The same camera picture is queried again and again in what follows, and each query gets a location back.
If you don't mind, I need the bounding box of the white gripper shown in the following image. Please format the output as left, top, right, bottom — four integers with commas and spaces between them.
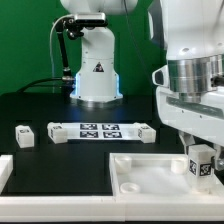
152, 65, 224, 171

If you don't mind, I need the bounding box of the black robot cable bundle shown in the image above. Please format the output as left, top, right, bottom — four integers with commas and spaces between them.
16, 14, 76, 94

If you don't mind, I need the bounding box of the white U-shaped boundary fence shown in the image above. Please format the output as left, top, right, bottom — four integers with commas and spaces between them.
0, 156, 224, 222

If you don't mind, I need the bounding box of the white marker tag plate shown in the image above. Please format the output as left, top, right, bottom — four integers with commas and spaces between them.
60, 122, 141, 141

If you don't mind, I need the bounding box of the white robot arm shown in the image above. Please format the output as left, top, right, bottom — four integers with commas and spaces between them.
60, 0, 224, 170

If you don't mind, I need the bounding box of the white square table top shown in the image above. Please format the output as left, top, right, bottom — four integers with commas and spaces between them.
109, 153, 224, 198

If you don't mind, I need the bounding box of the black camera on mount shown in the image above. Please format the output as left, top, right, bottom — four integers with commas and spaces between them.
64, 12, 107, 39

